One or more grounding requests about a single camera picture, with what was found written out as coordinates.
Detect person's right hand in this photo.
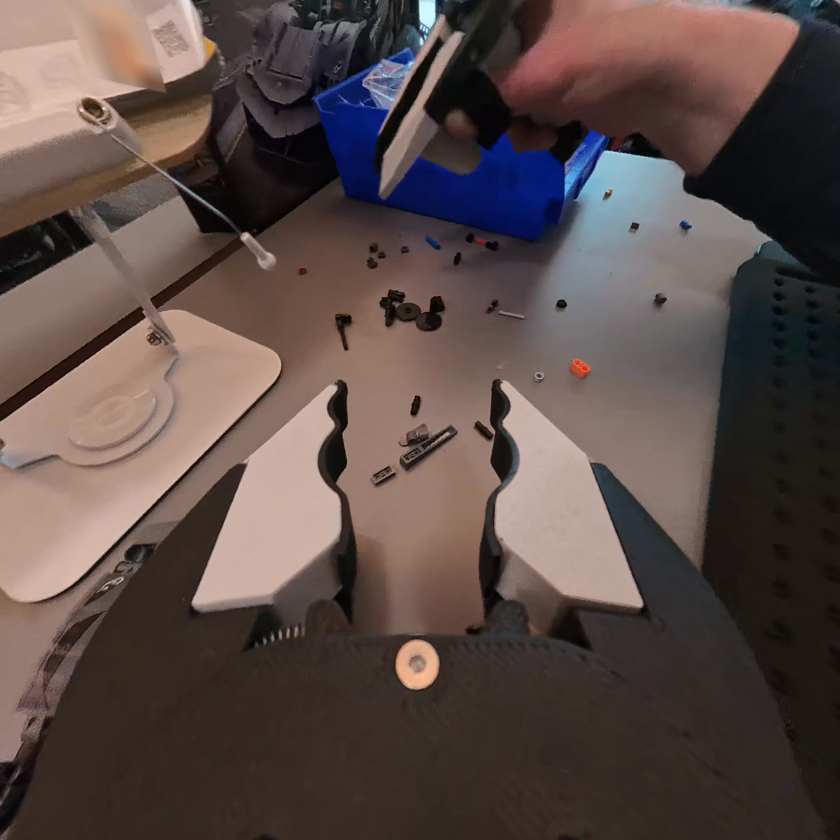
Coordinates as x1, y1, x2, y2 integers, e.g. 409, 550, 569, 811
508, 0, 800, 177

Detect lego instruction booklet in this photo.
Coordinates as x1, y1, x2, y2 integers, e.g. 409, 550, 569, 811
0, 0, 221, 132

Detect white metal book stand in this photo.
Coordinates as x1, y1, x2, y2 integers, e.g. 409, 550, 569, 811
0, 95, 283, 605

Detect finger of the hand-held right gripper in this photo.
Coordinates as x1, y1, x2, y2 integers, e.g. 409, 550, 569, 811
374, 14, 470, 201

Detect lego car model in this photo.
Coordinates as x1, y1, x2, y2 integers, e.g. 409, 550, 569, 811
0, 521, 178, 821

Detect black lego set box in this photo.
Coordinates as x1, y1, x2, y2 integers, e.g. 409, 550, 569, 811
197, 0, 421, 234

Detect black perforated pad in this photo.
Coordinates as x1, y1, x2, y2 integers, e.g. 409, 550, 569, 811
702, 243, 840, 840

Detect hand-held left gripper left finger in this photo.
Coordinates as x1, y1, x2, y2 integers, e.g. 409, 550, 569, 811
190, 378, 361, 621

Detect blue plastic bin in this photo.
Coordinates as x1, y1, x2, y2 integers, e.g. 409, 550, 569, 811
314, 49, 608, 242

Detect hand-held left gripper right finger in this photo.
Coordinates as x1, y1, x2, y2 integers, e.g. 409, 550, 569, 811
478, 378, 645, 636

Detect person's right forearm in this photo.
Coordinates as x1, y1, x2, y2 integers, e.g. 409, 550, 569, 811
682, 16, 840, 287

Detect scattered small lego pieces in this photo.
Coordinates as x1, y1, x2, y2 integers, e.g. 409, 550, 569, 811
295, 187, 697, 490

